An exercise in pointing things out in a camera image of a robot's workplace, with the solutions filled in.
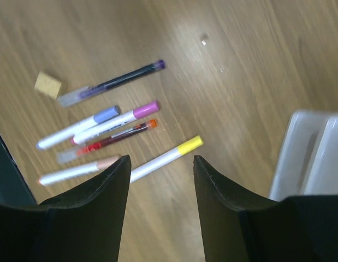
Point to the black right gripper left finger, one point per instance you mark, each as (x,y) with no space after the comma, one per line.
(82,224)

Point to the red clear pen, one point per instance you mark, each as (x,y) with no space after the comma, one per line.
(79,151)

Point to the small tan eraser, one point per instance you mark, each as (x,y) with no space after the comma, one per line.
(48,85)

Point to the pink capped white marker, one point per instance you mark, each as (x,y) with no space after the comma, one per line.
(115,122)

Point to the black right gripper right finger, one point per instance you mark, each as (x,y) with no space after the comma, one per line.
(240,225)

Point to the peach capped white marker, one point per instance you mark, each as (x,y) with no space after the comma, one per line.
(66,174)

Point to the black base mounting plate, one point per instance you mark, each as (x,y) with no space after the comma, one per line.
(13,189)

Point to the yellow capped white marker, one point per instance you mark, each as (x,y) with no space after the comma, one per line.
(166,158)

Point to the white drawer organizer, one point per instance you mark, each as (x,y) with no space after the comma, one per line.
(308,159)

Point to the blue capped white marker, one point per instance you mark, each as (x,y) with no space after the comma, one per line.
(78,127)

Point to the purple clear pen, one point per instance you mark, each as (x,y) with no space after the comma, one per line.
(88,92)

